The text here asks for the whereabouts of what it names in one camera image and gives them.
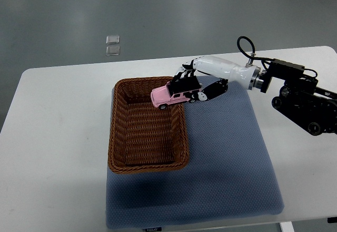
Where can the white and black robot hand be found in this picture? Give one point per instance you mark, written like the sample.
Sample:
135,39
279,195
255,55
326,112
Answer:
226,71

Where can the pink toy car black roof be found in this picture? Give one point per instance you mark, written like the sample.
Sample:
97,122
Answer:
174,92

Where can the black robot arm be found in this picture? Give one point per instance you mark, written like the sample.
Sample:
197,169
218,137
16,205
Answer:
300,99

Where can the brown wicker basket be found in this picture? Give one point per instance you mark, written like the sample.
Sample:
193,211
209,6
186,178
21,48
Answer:
144,138

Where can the blue-grey padded mat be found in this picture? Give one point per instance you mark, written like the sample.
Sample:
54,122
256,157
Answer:
229,174

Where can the upper metal floor plate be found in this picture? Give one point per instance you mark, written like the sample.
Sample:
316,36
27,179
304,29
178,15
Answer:
112,39

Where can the white table leg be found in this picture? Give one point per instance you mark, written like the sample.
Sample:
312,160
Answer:
286,226

